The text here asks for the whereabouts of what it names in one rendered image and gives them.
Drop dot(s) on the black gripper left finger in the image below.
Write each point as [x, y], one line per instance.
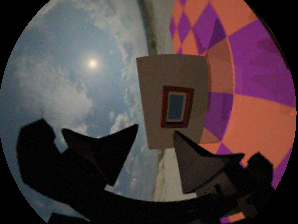
[108, 153]

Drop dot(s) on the brown flat board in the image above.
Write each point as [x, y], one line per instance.
[188, 71]

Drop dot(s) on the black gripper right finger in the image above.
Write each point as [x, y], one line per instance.
[196, 165]

